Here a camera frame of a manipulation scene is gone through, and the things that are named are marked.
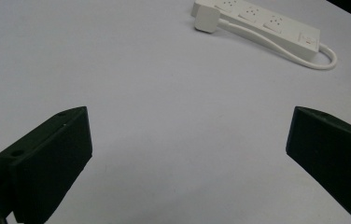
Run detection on white power strip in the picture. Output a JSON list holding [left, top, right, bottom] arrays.
[[190, 0, 321, 62]]

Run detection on white plug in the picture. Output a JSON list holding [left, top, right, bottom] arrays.
[[194, 5, 221, 35]]

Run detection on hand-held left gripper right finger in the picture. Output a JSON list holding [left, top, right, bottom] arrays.
[[285, 105, 351, 224]]

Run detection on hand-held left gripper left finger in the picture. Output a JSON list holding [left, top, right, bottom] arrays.
[[0, 105, 93, 224]]

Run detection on white power cable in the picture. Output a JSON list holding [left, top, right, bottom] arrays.
[[218, 18, 338, 71]]

